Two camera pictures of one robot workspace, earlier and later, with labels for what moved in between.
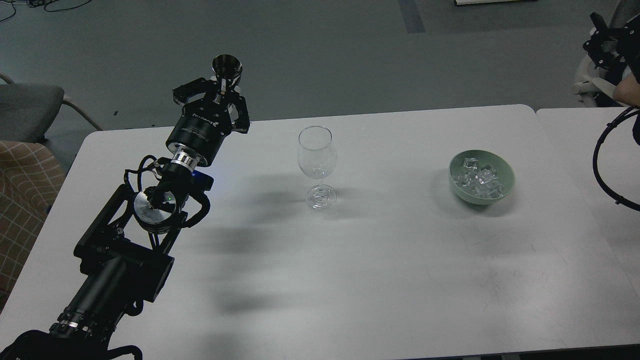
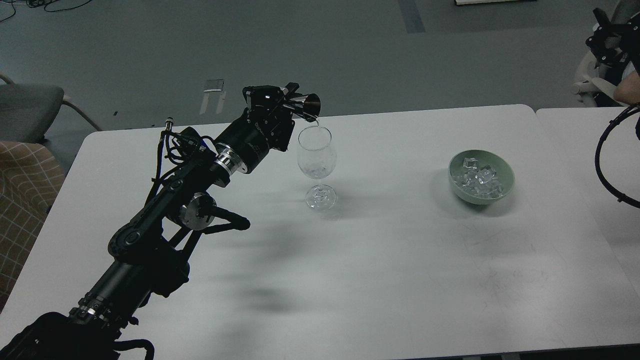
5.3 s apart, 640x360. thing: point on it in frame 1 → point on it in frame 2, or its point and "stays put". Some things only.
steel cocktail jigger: (227, 66) → (310, 104)
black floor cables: (34, 3) stays put
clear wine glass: (317, 156) stays put
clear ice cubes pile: (479, 182) stays put
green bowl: (479, 177) stays put
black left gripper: (203, 126) → (249, 137)
